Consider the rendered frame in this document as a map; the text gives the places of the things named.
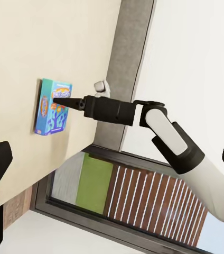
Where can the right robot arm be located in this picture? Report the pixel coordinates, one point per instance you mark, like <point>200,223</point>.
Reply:
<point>196,170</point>

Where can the board game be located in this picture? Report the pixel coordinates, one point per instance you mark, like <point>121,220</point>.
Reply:
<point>52,117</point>

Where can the bed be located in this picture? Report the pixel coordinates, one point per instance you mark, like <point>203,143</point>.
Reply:
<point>80,42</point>

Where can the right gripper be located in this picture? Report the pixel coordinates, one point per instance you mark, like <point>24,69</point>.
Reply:
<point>98,108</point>

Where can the door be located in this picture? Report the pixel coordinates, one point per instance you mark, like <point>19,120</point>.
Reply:
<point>133,200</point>

